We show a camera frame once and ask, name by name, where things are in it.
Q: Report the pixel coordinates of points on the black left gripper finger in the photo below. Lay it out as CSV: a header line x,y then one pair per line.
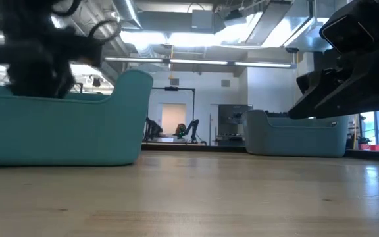
x,y
25,82
58,82

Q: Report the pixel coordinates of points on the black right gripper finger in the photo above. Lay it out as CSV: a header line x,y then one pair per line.
x,y
357,95
318,80

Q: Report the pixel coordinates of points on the teal plastic bin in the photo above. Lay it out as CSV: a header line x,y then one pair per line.
x,y
61,131

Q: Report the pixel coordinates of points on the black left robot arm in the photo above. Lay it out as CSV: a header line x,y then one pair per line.
x,y
21,16

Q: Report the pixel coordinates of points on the black background robot arm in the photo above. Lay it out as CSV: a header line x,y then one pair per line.
x,y
191,130
153,130

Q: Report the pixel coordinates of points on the red box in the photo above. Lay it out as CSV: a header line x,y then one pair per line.
x,y
373,147

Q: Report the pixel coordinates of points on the grey-blue plastic bin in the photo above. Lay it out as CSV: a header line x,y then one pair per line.
x,y
294,140

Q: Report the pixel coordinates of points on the dark cabinet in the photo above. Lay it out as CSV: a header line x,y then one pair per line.
x,y
230,121

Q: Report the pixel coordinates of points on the long ceiling light strip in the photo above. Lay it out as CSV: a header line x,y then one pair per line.
x,y
196,62

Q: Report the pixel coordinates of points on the grey ceiling unit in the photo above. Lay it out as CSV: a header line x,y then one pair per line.
x,y
202,19

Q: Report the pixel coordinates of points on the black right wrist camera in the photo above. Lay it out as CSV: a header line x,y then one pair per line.
x,y
347,29

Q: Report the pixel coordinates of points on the rectangular silver air duct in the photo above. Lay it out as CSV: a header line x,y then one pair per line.
x,y
275,26

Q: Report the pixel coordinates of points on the grey wall vent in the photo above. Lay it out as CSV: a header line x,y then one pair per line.
x,y
174,81
225,83

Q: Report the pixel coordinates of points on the black background gantry frame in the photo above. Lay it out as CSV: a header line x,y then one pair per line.
x,y
171,88

